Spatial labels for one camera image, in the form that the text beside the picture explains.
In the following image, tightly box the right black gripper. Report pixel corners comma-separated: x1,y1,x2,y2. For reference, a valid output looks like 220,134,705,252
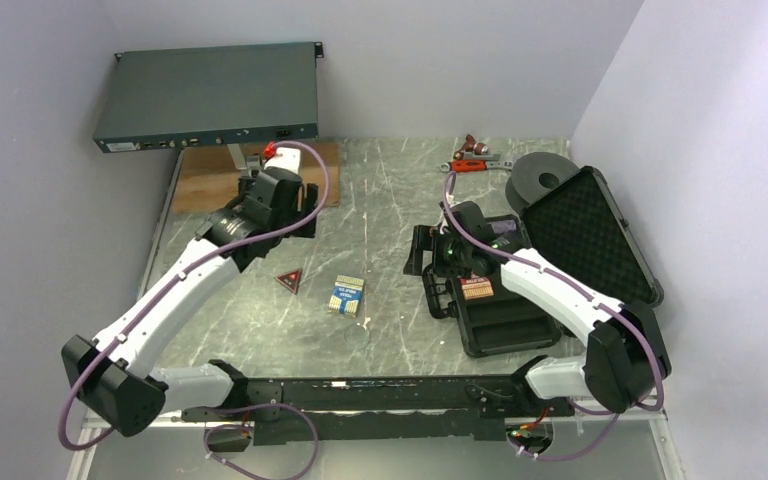
404,224,472,279

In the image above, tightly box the blue playing card box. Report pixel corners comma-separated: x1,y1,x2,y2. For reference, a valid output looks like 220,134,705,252
328,275,365,317

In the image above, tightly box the purple poker chip stack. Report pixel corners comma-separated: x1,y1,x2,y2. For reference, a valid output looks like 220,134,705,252
489,219,518,236

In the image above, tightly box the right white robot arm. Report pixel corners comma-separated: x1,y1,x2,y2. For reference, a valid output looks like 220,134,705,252
404,201,671,415

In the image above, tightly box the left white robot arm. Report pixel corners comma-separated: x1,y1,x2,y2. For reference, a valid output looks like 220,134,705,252
61,167,321,437

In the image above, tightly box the black poker set case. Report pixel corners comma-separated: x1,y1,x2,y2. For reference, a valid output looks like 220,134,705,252
421,165,665,360

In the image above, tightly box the wooden base board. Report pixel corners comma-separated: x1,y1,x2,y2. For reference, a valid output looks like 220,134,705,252
171,141,340,213

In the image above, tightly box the red triangular dealer button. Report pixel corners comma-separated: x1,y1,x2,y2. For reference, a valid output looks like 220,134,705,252
275,268,303,295

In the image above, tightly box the clear round dealer button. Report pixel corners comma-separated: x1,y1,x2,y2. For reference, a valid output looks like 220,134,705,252
344,323,371,350

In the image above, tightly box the grey filament spool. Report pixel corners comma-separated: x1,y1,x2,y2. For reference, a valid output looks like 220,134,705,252
505,152,579,214

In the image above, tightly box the dark green rack device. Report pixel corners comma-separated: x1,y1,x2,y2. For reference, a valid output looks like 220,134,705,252
92,41,325,153

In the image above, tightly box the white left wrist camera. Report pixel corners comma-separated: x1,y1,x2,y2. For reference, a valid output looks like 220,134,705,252
263,143,302,174

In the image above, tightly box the brown hose nozzle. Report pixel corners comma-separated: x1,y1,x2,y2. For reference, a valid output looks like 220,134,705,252
453,134,489,160

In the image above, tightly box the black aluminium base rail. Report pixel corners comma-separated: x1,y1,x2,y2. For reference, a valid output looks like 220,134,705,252
82,376,667,455

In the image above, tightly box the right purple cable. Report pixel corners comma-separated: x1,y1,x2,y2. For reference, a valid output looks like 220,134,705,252
441,170,666,464

